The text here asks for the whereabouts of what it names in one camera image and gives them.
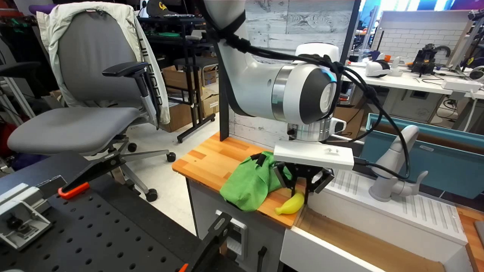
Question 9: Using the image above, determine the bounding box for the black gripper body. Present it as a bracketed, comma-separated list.
[285, 164, 335, 183]

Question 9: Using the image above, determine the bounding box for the yellow banana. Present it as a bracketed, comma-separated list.
[276, 194, 304, 215]

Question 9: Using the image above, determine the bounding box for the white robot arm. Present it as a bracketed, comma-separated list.
[198, 0, 353, 192]

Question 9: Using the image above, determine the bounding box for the green cloth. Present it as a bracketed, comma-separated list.
[220, 152, 285, 212]

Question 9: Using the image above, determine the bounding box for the white sink basin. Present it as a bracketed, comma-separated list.
[279, 161, 475, 272]

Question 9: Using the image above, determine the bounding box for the grey counter cabinet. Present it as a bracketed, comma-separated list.
[186, 180, 286, 272]

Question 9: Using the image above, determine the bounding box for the grey sink faucet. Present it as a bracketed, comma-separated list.
[369, 126, 428, 203]

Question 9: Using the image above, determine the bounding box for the cardboard box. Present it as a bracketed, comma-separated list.
[162, 65, 220, 132]

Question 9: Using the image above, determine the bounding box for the teal plastic bin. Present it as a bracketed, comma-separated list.
[362, 115, 484, 200]

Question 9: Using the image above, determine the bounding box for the grey wood backsplash panel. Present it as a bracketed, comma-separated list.
[220, 0, 360, 149]

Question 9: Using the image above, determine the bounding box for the white background desk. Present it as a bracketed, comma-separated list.
[350, 62, 483, 123]

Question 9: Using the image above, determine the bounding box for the black metal stand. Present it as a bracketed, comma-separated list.
[141, 14, 215, 143]

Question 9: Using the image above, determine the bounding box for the black perforated table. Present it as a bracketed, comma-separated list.
[0, 156, 224, 272]

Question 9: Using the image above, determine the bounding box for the grey office chair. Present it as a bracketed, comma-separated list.
[0, 10, 177, 205]

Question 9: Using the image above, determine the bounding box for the white jacket on chair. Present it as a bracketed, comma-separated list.
[35, 2, 171, 126]

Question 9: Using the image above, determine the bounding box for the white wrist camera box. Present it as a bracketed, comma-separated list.
[274, 143, 354, 170]

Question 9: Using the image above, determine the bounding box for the orange handled clamp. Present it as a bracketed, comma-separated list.
[58, 159, 121, 200]

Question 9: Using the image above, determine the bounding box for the grey metal bracket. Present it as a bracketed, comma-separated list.
[0, 183, 52, 251]

